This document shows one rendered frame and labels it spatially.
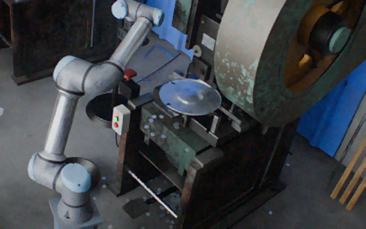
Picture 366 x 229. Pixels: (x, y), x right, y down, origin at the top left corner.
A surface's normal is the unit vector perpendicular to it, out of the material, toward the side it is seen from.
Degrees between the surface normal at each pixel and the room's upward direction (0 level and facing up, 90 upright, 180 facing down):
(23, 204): 0
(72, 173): 7
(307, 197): 0
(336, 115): 90
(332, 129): 90
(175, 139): 90
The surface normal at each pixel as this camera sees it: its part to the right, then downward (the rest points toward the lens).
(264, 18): -0.65, 0.07
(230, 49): -0.73, 0.37
